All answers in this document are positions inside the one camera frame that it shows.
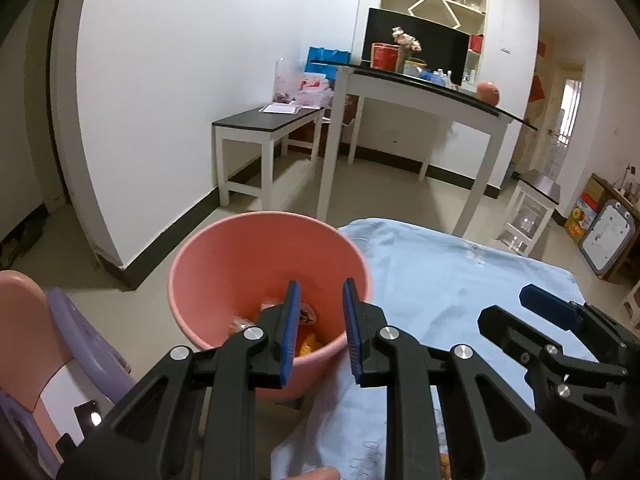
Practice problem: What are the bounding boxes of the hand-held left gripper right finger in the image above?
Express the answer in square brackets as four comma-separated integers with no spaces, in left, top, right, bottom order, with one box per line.
[341,277,586,480]

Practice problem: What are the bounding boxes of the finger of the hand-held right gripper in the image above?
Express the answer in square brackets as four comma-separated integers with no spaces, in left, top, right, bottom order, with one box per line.
[477,305,630,383]
[519,284,588,332]

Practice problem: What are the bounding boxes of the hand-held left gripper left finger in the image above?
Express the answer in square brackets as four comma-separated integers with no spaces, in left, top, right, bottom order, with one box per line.
[59,280,302,480]

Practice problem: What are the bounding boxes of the orange wrapper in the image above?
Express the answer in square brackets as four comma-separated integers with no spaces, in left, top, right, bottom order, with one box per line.
[296,332,327,359]

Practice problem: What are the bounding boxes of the pink plastic bucket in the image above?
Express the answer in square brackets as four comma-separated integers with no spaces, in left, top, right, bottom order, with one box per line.
[167,211,373,402]

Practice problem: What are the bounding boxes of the person's left hand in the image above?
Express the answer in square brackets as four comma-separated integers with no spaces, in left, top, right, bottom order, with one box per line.
[280,466,341,480]

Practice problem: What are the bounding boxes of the white plastic stool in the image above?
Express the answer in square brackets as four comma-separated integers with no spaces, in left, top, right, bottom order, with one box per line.
[620,280,640,331]

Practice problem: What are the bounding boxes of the white drawing board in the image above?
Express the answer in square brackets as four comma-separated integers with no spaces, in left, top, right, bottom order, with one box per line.
[580,199,637,278]

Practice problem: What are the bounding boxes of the light blue printed cloth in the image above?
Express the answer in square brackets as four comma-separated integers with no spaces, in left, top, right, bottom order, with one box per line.
[270,217,616,480]

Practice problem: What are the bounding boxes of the colourful cardboard box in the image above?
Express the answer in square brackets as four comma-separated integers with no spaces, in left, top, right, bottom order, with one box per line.
[565,174,608,241]

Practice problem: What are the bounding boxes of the white stool with black top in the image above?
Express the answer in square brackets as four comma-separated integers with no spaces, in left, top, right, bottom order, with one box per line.
[496,170,562,257]

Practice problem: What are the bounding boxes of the white bench with black top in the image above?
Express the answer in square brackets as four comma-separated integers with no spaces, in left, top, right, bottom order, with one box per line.
[211,107,327,211]

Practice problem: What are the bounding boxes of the red paper door decoration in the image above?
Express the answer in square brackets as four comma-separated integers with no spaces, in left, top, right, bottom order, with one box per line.
[530,40,549,106]

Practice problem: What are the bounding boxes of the orange ball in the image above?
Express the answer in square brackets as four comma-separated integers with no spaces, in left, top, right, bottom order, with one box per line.
[476,81,502,106]

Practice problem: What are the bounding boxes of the pink white plastic bags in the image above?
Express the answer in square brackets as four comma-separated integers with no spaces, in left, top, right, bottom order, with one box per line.
[295,72,335,110]

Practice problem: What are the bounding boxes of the clear plastic jar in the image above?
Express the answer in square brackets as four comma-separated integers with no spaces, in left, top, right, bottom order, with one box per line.
[272,57,297,106]

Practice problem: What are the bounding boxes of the white table with black top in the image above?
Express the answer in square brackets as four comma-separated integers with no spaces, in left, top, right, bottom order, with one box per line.
[310,60,538,236]

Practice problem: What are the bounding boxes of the pink purple plastic chair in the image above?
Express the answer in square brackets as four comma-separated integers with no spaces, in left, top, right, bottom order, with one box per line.
[0,270,136,480]

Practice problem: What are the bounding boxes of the blue bag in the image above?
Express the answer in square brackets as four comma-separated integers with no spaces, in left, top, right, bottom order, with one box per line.
[306,46,350,81]

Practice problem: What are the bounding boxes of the red container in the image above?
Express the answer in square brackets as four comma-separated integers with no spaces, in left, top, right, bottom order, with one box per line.
[370,42,401,72]

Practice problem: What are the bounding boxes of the black monitor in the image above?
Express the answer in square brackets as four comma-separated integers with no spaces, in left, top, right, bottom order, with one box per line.
[361,7,472,78]

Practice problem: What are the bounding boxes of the flower bouquet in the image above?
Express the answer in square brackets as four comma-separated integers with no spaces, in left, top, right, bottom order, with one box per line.
[391,26,422,73]

